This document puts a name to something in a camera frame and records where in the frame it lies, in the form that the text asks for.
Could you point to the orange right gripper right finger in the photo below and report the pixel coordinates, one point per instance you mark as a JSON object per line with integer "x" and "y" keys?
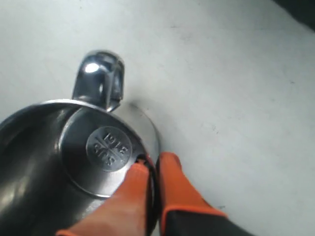
{"x": 184, "y": 212}

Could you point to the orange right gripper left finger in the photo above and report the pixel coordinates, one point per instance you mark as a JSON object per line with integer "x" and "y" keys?
{"x": 123, "y": 214}

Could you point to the stainless steel mug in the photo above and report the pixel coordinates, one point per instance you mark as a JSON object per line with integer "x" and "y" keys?
{"x": 61, "y": 159}

